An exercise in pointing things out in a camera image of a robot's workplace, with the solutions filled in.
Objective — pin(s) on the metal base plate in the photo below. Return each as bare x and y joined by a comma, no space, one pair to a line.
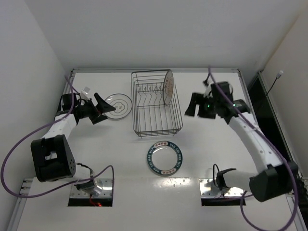
106,187
209,191

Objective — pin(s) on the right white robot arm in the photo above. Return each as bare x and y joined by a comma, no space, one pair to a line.
275,175

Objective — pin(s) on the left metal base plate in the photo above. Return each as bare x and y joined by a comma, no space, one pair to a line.
106,187

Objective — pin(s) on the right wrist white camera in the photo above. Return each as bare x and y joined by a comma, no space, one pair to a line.
208,91

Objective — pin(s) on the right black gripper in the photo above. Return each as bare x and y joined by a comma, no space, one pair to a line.
200,106

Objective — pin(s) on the white plate teal rim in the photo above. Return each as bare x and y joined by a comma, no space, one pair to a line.
164,158

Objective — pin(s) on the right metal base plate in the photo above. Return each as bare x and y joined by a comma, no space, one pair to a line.
209,191

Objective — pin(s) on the white plate orange sunburst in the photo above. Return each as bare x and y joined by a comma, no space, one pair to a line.
168,87

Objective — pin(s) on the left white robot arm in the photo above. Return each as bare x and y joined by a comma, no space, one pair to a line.
52,156

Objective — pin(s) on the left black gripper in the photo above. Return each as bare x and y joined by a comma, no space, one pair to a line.
95,110

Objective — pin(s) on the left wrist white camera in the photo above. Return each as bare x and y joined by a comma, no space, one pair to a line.
85,92

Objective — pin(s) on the white plate grey rings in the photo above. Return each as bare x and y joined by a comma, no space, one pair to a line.
122,106

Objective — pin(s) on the grey wire dish rack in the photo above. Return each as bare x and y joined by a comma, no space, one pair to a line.
151,118

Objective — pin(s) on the black wall cable white plug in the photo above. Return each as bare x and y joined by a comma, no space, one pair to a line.
278,75

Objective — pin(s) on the wrist white camera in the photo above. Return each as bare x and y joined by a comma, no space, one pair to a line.
208,91
85,92

